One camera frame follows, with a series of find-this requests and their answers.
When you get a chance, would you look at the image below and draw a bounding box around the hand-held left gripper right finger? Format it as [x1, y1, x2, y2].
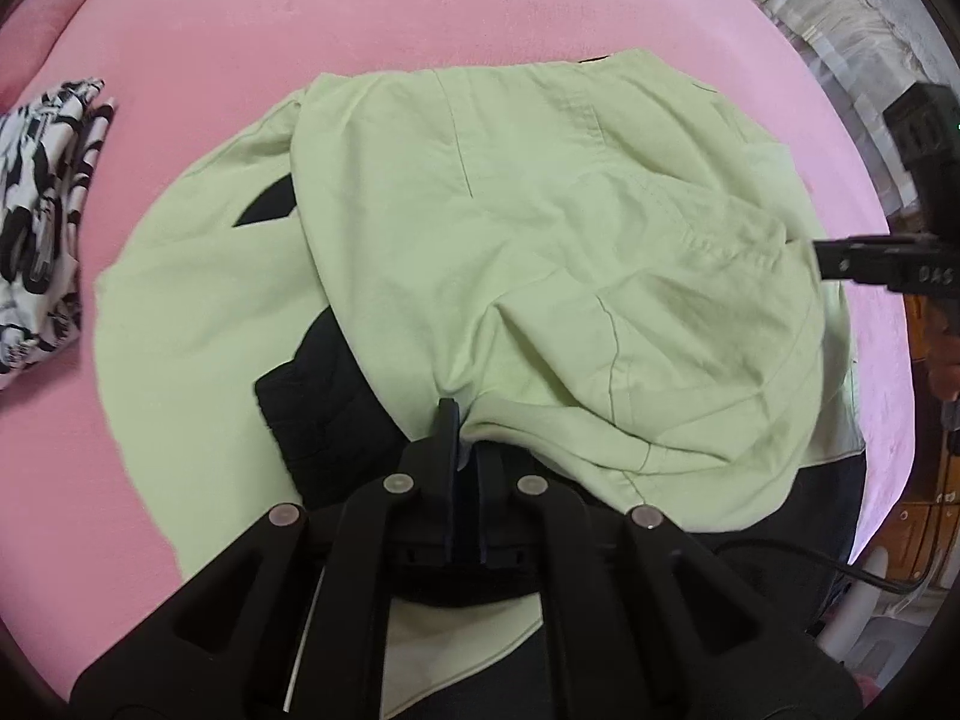
[474, 444, 863, 720]

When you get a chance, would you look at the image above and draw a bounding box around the white plastic stool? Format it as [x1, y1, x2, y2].
[814, 544, 946, 672]

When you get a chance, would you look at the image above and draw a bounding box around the pink bed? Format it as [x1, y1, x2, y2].
[0, 0, 923, 691]

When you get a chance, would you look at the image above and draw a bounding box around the green and black hooded jacket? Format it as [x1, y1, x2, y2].
[94, 47, 871, 720]

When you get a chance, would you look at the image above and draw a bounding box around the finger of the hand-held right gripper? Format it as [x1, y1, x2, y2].
[814, 238, 890, 286]

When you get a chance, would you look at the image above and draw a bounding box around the pink folded quilt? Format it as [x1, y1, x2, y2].
[0, 0, 113, 102]

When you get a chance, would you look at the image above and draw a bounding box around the black cable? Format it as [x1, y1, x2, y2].
[705, 536, 912, 593]

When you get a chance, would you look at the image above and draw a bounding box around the wooden drawer cabinet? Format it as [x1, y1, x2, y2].
[885, 292, 960, 586]

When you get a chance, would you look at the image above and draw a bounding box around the black and white patterned cloth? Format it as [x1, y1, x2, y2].
[0, 77, 121, 391]

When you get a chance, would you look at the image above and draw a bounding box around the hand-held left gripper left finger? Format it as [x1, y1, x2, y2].
[71, 399, 460, 720]

